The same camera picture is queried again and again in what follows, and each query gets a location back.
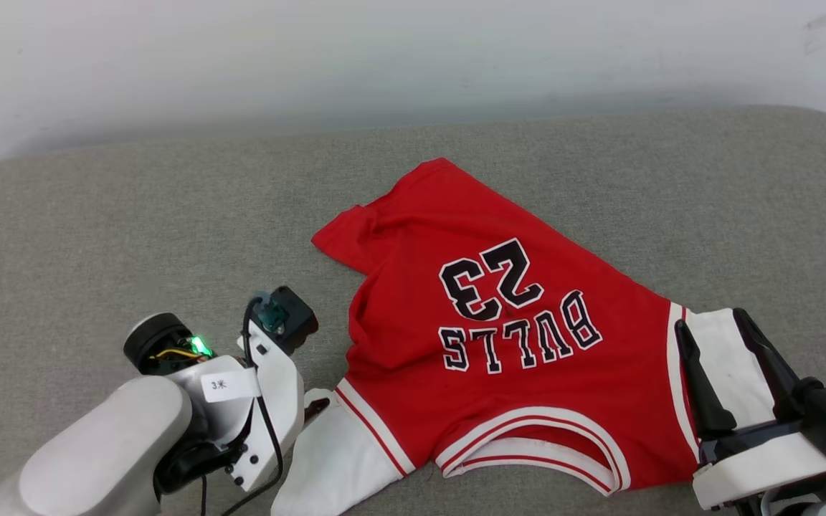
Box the red Bulls 23 jersey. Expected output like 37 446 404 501
272 158 779 516

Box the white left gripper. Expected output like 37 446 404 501
226 322 331 493

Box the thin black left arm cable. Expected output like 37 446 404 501
201 297 285 516

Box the white paper label tag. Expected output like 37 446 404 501
201 369 256 403

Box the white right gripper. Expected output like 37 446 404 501
674 307 826 512

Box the grey fabric sofa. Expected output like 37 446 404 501
0 106 826 516

